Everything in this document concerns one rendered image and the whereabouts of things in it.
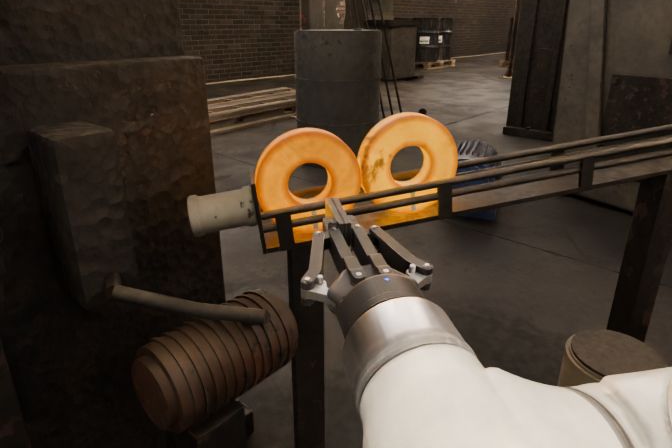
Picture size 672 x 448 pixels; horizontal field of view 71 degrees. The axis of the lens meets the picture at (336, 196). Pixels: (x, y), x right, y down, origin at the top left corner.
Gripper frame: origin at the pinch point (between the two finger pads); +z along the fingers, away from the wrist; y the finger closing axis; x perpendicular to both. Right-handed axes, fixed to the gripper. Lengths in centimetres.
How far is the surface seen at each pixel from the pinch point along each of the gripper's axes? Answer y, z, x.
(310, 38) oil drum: 41, 255, -8
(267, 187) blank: -6.9, 14.2, -1.2
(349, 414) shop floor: 12, 35, -74
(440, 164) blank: 19.4, 14.5, 0.4
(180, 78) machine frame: -18.6, 32.8, 10.8
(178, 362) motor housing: -20.0, 0.6, -18.3
